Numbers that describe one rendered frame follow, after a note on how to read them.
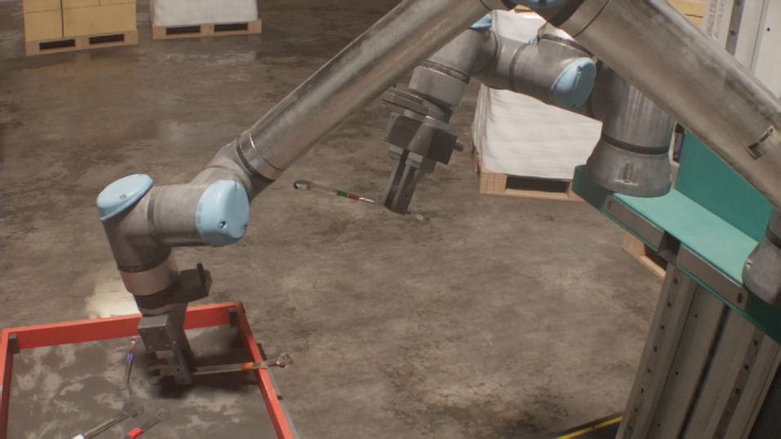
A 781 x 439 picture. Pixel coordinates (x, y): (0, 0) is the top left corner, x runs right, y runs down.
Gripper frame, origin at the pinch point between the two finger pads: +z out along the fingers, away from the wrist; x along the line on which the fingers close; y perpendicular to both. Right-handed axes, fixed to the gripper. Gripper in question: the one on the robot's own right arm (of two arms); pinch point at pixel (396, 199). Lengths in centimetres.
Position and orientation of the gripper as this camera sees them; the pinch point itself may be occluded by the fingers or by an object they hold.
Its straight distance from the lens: 122.0
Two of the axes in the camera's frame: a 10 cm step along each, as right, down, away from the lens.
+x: -5.5, -3.1, 7.8
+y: 7.6, 2.0, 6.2
